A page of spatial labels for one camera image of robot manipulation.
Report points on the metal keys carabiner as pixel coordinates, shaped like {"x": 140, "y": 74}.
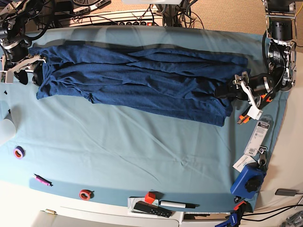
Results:
{"x": 262, "y": 157}

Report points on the light blue table cloth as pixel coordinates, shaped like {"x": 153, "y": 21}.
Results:
{"x": 119, "y": 152}

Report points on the packaged tool blister card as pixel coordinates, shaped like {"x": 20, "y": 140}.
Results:
{"x": 258, "y": 135}

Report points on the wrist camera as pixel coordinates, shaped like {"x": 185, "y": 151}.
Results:
{"x": 6, "y": 76}
{"x": 254, "y": 113}

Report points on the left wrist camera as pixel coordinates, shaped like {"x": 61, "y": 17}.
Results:
{"x": 254, "y": 113}

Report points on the orange black utility knife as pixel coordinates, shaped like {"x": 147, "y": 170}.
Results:
{"x": 260, "y": 103}

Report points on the blue orange bottom clamp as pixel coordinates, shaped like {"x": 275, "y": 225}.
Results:
{"x": 234, "y": 219}

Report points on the white black marker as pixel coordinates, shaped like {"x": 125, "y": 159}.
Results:
{"x": 177, "y": 204}

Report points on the black remote control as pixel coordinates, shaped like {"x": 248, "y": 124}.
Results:
{"x": 152, "y": 209}

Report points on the white paper tag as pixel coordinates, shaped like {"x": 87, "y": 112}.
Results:
{"x": 242, "y": 162}

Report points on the blue box with knob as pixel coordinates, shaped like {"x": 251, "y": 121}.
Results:
{"x": 249, "y": 181}

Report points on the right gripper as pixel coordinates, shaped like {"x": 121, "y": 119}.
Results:
{"x": 30, "y": 63}

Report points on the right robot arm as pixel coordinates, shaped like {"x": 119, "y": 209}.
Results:
{"x": 13, "y": 20}

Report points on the white translucent cup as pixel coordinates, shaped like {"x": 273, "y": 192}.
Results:
{"x": 7, "y": 131}

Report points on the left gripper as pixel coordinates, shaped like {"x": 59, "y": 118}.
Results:
{"x": 259, "y": 85}

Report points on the purple tape roll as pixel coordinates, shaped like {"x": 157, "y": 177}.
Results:
{"x": 19, "y": 152}

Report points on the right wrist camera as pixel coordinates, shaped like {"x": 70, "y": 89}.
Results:
{"x": 6, "y": 76}

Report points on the pink marker pen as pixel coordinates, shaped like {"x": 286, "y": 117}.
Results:
{"x": 42, "y": 180}

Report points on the red tape roll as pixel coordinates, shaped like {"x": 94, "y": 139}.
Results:
{"x": 86, "y": 195}

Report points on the power strip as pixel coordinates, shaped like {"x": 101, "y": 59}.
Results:
{"x": 145, "y": 17}

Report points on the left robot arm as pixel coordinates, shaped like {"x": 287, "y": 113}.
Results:
{"x": 279, "y": 57}

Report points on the blue t-shirt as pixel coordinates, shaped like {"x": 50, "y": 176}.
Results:
{"x": 176, "y": 83}

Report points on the grey adapter box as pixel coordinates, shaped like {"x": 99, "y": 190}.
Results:
{"x": 286, "y": 192}

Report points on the red cube block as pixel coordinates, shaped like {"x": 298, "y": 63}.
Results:
{"x": 150, "y": 197}

